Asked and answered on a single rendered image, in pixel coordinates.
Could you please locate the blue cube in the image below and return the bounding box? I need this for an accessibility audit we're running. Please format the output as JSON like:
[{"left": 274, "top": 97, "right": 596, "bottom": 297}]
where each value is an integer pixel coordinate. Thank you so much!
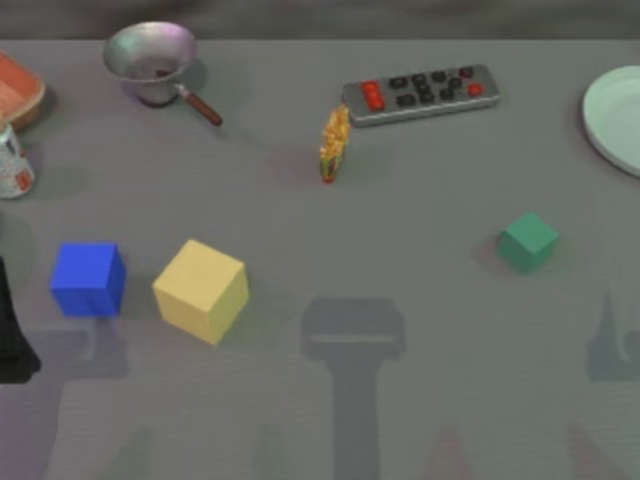
[{"left": 49, "top": 242, "right": 127, "bottom": 318}]

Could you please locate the yellow cube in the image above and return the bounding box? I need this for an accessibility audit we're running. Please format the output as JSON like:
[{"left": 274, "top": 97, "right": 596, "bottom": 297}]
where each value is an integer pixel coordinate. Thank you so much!
[{"left": 152, "top": 238, "right": 250, "bottom": 347}]

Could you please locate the green cube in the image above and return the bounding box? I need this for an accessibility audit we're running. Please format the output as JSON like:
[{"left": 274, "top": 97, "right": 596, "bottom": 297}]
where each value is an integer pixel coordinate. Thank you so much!
[{"left": 496, "top": 211, "right": 560, "bottom": 275}]

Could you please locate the white printed can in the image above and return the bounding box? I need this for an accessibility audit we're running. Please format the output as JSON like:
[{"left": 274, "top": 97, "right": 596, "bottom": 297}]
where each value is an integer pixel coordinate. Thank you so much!
[{"left": 0, "top": 123, "right": 35, "bottom": 200}]

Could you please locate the orange bread basket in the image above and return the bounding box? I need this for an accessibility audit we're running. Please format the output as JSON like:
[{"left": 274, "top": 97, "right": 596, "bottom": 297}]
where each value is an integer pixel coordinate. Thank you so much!
[{"left": 0, "top": 49, "right": 46, "bottom": 132}]

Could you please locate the yellow red figurine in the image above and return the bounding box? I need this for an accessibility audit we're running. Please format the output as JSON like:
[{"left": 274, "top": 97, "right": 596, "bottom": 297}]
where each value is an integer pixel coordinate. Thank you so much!
[{"left": 318, "top": 103, "right": 351, "bottom": 185}]

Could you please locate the grey remote control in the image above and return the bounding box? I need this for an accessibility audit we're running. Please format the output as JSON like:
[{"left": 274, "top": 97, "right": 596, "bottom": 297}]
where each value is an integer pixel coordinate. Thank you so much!
[{"left": 341, "top": 63, "right": 501, "bottom": 128}]

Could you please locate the white plate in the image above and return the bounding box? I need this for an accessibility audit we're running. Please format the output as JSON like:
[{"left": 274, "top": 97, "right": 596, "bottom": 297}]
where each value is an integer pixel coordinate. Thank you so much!
[{"left": 581, "top": 65, "right": 640, "bottom": 178}]

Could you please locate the silver saucepan with brown handle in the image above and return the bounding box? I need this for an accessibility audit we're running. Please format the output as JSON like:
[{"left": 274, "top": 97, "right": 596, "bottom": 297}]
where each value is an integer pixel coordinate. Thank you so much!
[{"left": 103, "top": 22, "right": 224, "bottom": 127}]

